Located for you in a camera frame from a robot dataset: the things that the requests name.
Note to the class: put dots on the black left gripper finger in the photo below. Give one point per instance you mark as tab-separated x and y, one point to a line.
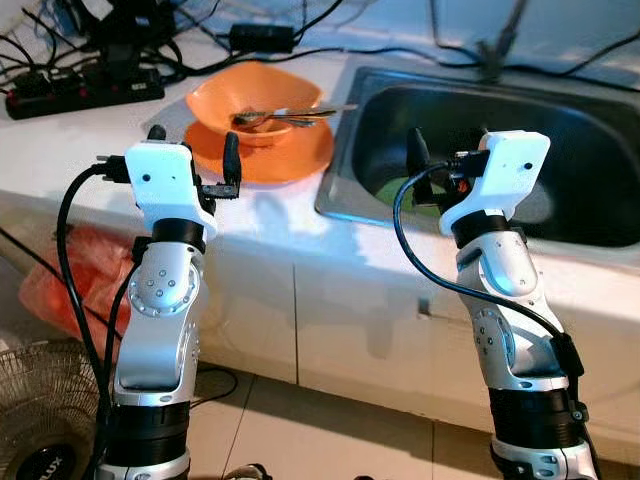
157	133
232	160

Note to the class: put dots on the chrome faucet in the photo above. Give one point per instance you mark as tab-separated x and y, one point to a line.
503	45

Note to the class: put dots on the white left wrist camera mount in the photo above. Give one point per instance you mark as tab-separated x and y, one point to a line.
165	180

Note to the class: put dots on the black box with white labels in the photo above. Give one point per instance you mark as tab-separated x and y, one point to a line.
130	25

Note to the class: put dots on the black power strip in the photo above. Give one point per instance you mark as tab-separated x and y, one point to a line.
80	95

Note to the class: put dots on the stainless steel sink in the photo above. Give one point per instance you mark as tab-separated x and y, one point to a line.
580	150

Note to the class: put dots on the black power adapter brick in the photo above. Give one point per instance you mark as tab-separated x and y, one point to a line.
262	38

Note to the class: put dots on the white kitchen base cabinet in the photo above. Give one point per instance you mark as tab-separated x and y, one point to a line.
350	320

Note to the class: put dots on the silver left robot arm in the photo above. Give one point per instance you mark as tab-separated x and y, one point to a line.
160	300

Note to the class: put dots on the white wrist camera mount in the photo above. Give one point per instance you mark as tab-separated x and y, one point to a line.
165	180
505	175

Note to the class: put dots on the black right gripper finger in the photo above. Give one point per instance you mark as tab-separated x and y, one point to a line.
417	152

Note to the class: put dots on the orange bowl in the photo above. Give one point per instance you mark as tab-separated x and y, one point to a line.
250	90

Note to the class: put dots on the green plate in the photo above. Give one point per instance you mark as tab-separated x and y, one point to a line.
400	188

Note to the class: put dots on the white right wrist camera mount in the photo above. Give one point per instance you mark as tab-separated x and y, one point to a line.
505	175

